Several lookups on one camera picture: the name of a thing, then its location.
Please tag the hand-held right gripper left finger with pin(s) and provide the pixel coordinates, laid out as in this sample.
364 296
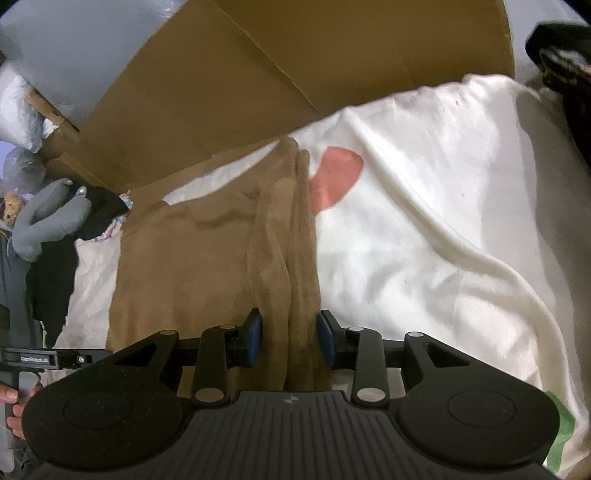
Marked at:
254 338

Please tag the teddy bear toy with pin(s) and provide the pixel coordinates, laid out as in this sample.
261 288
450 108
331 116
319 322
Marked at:
11 210

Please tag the brown printed t-shirt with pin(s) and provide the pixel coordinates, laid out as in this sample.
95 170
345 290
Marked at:
194 258

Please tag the white printed blanket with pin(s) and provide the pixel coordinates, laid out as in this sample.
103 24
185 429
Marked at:
438 207

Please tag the black clothing pile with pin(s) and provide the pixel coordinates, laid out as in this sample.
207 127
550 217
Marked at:
565 69

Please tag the grey wrapped appliance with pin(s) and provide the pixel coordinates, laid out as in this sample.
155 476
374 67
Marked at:
83 50

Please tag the black garment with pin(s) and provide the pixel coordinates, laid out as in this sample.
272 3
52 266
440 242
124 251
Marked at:
55 281

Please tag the white plastic pillow bag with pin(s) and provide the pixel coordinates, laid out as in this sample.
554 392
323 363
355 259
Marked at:
23 110

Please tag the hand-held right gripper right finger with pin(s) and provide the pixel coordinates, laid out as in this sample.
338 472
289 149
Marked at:
325 340

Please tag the person's left hand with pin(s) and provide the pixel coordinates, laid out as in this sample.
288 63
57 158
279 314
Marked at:
16 415

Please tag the grey duvet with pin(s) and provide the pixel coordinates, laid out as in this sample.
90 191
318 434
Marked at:
16 295

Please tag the clear plastic bag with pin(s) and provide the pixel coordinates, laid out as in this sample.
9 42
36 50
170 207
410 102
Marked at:
21 170

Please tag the grey neck pillow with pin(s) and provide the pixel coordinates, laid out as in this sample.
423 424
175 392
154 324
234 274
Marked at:
41 221

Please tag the flattened cardboard box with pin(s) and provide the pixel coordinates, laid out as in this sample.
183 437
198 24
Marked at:
277 69

